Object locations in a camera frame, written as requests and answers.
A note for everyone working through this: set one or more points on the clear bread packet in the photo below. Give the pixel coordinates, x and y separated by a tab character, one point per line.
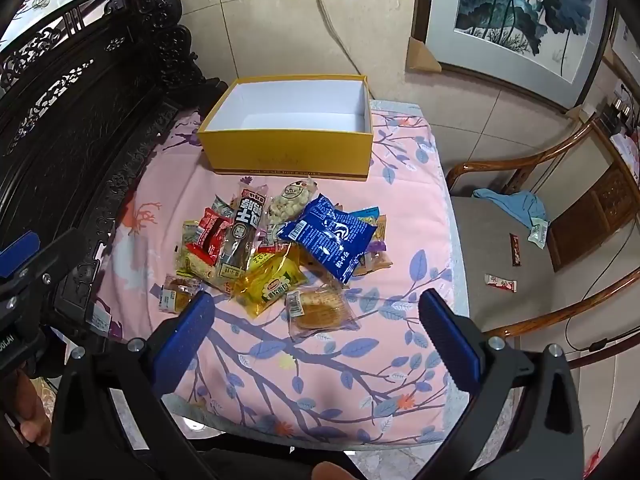
317	307

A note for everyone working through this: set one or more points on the blue cloth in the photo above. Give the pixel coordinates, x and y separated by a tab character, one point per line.
515	205

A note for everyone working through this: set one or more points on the small white green packet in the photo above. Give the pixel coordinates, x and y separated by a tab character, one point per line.
538	234

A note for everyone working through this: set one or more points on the white framed picture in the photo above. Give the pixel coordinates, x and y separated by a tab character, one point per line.
627	45

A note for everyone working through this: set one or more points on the cardboard corner protector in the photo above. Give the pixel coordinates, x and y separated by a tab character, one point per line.
422	57

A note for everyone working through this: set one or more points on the small clear cake packet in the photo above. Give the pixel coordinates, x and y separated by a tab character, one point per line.
177	294

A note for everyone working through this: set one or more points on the pink printed blanket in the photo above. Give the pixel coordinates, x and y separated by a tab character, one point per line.
350	360

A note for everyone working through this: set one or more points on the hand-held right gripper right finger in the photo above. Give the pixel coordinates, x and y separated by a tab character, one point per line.
450	340

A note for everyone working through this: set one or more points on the orange snack packet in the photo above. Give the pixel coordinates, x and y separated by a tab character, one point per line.
379	230

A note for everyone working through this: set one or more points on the person's left hand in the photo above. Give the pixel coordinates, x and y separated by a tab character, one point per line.
35	420

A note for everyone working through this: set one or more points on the dark red snack bar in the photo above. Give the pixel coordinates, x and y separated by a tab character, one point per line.
516	249

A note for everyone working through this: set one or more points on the wooden armchair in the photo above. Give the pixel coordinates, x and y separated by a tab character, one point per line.
495	250

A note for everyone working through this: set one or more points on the dark brown sausage packet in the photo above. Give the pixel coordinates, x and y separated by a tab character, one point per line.
244	230

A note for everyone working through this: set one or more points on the dark carved wooden furniture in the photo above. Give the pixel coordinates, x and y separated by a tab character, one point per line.
75	135

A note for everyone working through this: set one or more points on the white red candy packet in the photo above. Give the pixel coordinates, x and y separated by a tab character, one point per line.
500	283

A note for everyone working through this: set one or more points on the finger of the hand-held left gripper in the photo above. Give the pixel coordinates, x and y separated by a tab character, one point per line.
20	255

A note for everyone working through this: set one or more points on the red snack packet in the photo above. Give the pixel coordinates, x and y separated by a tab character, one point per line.
212	232

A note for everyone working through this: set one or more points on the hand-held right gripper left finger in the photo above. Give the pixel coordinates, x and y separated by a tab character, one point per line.
185	332

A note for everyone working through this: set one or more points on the framed lotus painting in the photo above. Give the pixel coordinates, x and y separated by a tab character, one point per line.
520	10

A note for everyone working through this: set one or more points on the yellow cardboard box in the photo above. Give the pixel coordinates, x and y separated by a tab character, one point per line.
285	152

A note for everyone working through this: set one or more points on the blue snack packet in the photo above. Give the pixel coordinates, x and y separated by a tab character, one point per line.
325	235

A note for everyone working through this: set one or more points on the yellow cracker packet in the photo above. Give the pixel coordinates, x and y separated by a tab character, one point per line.
197	262

